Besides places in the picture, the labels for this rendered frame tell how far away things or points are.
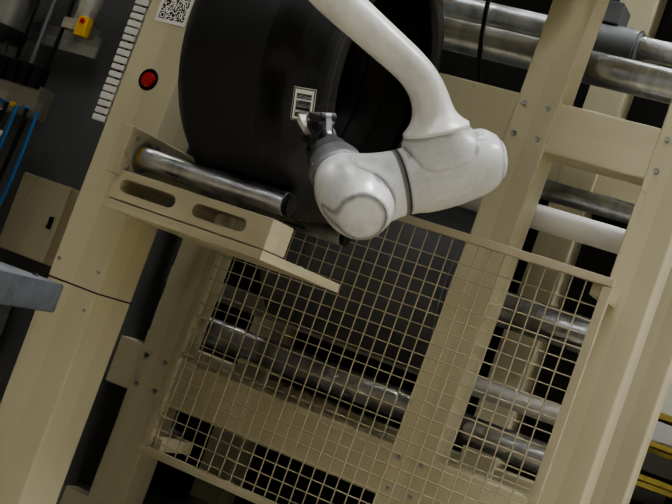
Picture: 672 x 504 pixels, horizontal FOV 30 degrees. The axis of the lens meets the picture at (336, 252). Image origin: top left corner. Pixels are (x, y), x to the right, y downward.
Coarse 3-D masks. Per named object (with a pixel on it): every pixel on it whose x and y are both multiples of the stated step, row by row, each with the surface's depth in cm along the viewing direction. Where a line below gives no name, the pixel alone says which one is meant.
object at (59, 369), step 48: (144, 48) 256; (144, 96) 253; (96, 192) 253; (96, 240) 251; (144, 240) 258; (96, 288) 249; (48, 336) 251; (96, 336) 253; (48, 384) 249; (96, 384) 258; (0, 432) 251; (48, 432) 248; (0, 480) 249; (48, 480) 253
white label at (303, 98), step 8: (296, 88) 219; (304, 88) 219; (296, 96) 219; (304, 96) 219; (312, 96) 219; (296, 104) 220; (304, 104) 219; (312, 104) 219; (296, 112) 220; (304, 112) 220
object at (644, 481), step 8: (664, 416) 496; (648, 448) 497; (656, 448) 498; (664, 448) 495; (664, 456) 496; (640, 472) 529; (648, 472) 567; (640, 480) 498; (648, 480) 496; (656, 480) 496; (664, 480) 532; (648, 488) 496; (656, 488) 495; (664, 488) 495
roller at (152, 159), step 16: (144, 160) 241; (160, 160) 240; (176, 160) 239; (176, 176) 238; (192, 176) 236; (208, 176) 235; (224, 176) 234; (224, 192) 234; (240, 192) 232; (256, 192) 230; (272, 192) 229; (288, 192) 229; (272, 208) 229; (288, 208) 229
